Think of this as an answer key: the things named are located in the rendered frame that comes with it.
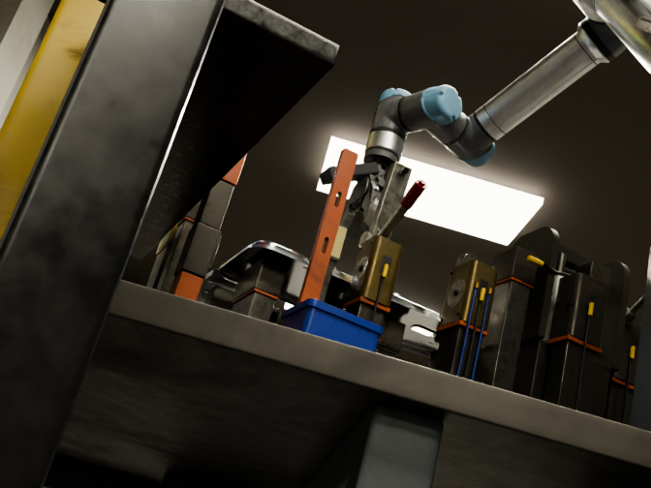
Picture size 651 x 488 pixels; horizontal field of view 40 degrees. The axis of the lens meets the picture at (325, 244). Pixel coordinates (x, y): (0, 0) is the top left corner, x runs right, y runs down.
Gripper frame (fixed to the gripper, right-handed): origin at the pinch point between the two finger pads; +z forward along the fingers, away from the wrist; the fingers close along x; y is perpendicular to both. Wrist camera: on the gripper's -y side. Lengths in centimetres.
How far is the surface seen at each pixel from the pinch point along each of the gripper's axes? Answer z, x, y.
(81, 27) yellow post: -42, 43, -62
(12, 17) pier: -125, 199, -93
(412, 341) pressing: 10.9, 8.0, 22.3
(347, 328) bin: 34, -48, -16
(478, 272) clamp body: 6.2, -22.8, 16.1
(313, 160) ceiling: -179, 293, 78
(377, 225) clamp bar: 2.3, -15.4, -1.5
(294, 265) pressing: 11.3, -4.8, -10.7
